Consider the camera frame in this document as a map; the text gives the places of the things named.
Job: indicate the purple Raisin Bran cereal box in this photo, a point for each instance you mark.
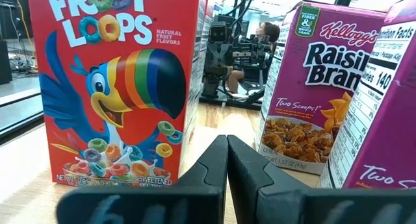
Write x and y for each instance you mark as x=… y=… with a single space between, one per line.
x=308 y=87
x=383 y=120

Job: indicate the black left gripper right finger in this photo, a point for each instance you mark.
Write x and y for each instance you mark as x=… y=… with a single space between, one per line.
x=292 y=207

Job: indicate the person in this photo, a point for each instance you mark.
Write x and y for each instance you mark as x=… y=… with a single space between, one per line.
x=269 y=32

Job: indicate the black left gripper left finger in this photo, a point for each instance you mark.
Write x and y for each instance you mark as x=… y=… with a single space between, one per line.
x=182 y=204

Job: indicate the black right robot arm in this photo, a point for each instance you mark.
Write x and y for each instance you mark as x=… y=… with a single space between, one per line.
x=213 y=86

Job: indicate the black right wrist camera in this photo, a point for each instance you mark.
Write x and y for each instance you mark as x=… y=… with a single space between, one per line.
x=218 y=33

